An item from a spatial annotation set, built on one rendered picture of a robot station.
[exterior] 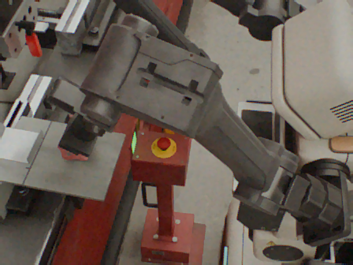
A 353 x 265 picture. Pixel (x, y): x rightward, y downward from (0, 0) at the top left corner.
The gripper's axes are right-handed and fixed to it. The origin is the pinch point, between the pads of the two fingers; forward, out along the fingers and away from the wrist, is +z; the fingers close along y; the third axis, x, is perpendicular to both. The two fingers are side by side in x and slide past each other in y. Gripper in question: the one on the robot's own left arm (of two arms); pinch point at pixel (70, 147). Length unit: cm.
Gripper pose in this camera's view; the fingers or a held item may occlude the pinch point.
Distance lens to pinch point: 110.8
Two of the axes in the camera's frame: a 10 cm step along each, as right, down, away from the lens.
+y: -2.1, 7.9, -5.7
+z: -4.9, 4.2, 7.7
